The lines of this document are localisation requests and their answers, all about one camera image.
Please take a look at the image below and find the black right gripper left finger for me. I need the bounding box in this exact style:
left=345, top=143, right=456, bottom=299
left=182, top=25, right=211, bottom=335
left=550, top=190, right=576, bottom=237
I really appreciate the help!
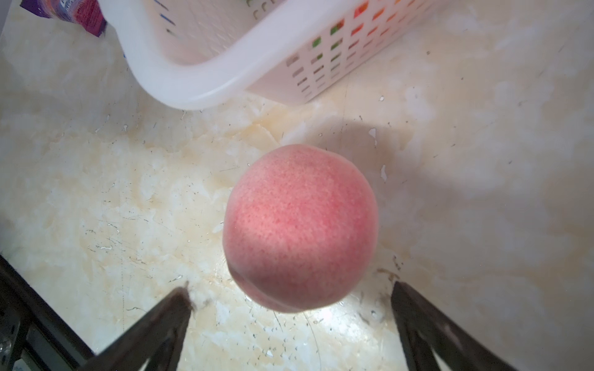
left=80, top=286, right=193, bottom=370

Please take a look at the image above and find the pink peach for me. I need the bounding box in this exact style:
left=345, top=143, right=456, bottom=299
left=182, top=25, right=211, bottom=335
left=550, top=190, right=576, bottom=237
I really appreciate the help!
left=223, top=145, right=379, bottom=313

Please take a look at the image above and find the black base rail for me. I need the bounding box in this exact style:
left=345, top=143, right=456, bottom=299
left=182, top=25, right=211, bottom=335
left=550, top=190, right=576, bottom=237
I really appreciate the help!
left=1, top=258, right=94, bottom=370

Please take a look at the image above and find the white plastic basket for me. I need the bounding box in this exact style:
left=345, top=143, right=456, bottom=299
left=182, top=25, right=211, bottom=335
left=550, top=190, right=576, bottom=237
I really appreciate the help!
left=99, top=0, right=443, bottom=111

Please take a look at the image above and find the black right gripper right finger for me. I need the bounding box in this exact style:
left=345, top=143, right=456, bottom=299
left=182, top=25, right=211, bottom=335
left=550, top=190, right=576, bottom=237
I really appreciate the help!
left=391, top=281, right=514, bottom=370

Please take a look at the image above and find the purple candy bag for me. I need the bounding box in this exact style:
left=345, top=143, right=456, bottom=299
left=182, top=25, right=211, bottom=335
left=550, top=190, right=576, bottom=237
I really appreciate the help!
left=20, top=0, right=107, bottom=37

